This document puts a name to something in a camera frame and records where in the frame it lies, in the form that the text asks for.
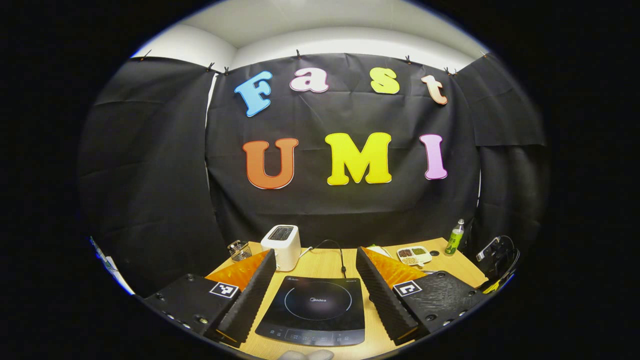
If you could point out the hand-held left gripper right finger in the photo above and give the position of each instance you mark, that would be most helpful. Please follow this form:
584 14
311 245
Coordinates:
382 295

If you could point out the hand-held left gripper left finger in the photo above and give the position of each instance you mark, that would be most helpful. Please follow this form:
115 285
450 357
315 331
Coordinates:
252 300

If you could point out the black induction cooktop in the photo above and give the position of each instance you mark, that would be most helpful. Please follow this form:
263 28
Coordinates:
315 310

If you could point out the white sandwich plate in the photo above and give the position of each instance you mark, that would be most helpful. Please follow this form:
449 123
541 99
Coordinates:
382 251

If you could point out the white divided dish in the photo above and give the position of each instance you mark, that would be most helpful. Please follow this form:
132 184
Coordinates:
414 257

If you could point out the green drink bottle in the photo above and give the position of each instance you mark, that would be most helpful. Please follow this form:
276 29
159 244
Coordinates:
454 242

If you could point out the white toaster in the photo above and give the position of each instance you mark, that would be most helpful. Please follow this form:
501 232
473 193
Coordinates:
282 250

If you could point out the black backdrop cloth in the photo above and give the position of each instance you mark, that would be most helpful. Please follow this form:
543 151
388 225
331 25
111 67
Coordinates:
310 210

